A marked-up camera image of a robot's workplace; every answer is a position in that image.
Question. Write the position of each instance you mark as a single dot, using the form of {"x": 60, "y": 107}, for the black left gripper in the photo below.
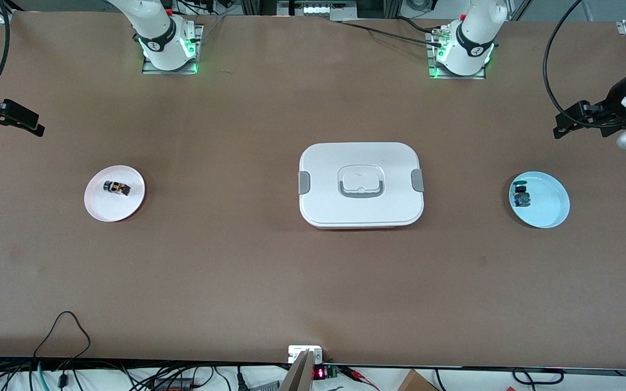
{"x": 614, "y": 102}

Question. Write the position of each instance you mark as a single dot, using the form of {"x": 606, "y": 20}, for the small black brown component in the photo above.
{"x": 112, "y": 187}

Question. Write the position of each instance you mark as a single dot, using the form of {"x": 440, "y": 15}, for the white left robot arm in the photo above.
{"x": 470, "y": 38}

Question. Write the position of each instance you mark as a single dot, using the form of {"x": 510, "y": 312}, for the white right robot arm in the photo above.
{"x": 155, "y": 32}

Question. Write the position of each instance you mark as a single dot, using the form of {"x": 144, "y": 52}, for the light blue round plate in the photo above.
{"x": 546, "y": 203}

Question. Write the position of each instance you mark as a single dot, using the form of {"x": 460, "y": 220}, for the pink round plate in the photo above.
{"x": 123, "y": 209}

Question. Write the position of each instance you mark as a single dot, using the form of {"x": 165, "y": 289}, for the white lunch box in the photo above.
{"x": 324, "y": 163}

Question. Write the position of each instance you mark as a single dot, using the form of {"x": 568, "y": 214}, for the white power strip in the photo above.
{"x": 318, "y": 9}

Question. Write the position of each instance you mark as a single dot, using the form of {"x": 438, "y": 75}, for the cardboard box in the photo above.
{"x": 416, "y": 383}

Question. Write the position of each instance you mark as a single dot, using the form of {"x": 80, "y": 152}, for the red probe clip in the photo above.
{"x": 354, "y": 372}

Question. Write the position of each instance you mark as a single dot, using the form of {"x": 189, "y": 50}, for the red digit display module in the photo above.
{"x": 319, "y": 373}

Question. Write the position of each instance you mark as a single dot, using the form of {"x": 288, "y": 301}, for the grey aluminium bar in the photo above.
{"x": 298, "y": 377}

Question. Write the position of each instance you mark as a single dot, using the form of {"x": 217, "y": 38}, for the blue switch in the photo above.
{"x": 521, "y": 196}

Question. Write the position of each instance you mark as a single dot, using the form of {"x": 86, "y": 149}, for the white bracket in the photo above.
{"x": 298, "y": 353}

